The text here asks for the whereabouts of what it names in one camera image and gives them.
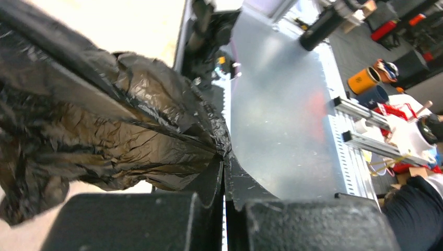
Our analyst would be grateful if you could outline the black cylinder post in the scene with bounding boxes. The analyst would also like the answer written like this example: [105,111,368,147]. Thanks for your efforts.
[299,6,345,51]

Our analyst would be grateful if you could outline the aluminium extrusion rails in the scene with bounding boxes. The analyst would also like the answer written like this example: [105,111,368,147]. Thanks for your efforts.
[333,96,436,166]

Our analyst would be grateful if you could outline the dark blue cylindrical container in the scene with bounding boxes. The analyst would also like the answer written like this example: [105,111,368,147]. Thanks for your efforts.
[355,85,389,110]

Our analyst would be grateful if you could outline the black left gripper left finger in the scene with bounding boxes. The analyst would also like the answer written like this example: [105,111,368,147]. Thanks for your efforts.
[156,156,225,251]

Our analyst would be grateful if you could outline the black trash bag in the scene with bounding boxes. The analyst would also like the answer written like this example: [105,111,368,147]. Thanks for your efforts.
[1,1,231,226]

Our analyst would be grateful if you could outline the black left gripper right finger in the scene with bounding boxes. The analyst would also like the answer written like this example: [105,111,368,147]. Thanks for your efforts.
[225,152,277,250]

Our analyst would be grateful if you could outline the orange cylindrical container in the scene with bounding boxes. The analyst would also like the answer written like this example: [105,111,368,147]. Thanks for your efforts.
[347,66,380,95]

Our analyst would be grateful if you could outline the white cable duct strip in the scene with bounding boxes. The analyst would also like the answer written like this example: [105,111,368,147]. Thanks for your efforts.
[212,74,231,126]

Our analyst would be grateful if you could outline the red fire extinguisher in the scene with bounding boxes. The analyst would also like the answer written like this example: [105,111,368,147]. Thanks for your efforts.
[370,20,398,42]

